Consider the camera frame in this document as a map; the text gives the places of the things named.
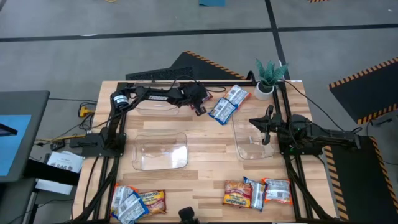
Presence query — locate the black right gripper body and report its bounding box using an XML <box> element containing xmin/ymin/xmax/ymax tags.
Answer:
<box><xmin>262</xmin><ymin>105</ymin><xmax>284</xmax><ymax>146</ymax></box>

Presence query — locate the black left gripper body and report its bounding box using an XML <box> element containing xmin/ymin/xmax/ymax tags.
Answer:
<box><xmin>183</xmin><ymin>82</ymin><xmax>208</xmax><ymax>117</ymax></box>

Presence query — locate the blue Maruchan noodle pack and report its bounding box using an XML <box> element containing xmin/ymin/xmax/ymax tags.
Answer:
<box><xmin>207</xmin><ymin>97</ymin><xmax>239</xmax><ymax>126</ymax></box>
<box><xmin>111</xmin><ymin>190</ymin><xmax>150</xmax><ymax>224</ymax></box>
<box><xmin>242</xmin><ymin>176</ymin><xmax>267</xmax><ymax>212</ymax></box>

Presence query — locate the clear plastic bin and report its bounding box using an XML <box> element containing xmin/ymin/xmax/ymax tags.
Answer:
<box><xmin>231</xmin><ymin>113</ymin><xmax>276</xmax><ymax>161</ymax></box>
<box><xmin>132</xmin><ymin>132</ymin><xmax>189</xmax><ymax>171</ymax></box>
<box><xmin>132</xmin><ymin>80</ymin><xmax>182</xmax><ymax>116</ymax></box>

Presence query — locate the artificial plant in white pot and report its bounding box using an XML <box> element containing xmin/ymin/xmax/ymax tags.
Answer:
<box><xmin>253</xmin><ymin>58</ymin><xmax>289</xmax><ymax>101</ymax></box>

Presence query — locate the blue floor mat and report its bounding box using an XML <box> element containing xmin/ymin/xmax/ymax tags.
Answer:
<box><xmin>198</xmin><ymin>0</ymin><xmax>226</xmax><ymax>7</ymax></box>

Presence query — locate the black hazard-striped floor mat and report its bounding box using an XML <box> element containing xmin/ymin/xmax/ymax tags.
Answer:
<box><xmin>328</xmin><ymin>57</ymin><xmax>398</xmax><ymax>125</ymax></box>
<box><xmin>323</xmin><ymin>135</ymin><xmax>398</xmax><ymax>222</ymax></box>

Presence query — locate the yellow power plug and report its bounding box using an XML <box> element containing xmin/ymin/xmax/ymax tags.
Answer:
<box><xmin>78</xmin><ymin>105</ymin><xmax>96</xmax><ymax>118</ymax></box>

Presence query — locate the black power adapter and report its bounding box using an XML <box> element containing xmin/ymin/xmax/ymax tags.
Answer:
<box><xmin>49</xmin><ymin>139</ymin><xmax>66</xmax><ymax>152</ymax></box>

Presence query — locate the white paper sheet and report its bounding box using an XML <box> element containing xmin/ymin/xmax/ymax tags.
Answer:
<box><xmin>35</xmin><ymin>151</ymin><xmax>85</xmax><ymax>195</ymax></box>

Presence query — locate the grey desk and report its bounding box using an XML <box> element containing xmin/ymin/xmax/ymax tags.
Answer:
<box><xmin>0</xmin><ymin>90</ymin><xmax>50</xmax><ymax>184</ymax></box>

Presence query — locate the blue sheet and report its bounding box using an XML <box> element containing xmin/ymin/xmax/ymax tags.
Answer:
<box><xmin>0</xmin><ymin>114</ymin><xmax>32</xmax><ymax>177</ymax></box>

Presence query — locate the black cable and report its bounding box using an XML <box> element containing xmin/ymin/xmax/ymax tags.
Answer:
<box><xmin>281</xmin><ymin>80</ymin><xmax>363</xmax><ymax>133</ymax></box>

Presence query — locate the small black camera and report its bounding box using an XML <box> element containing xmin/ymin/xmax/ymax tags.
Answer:
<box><xmin>178</xmin><ymin>206</ymin><xmax>200</xmax><ymax>224</ymax></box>

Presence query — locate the yellow cable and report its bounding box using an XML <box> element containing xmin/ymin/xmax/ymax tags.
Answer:
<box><xmin>34</xmin><ymin>134</ymin><xmax>86</xmax><ymax>146</ymax></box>

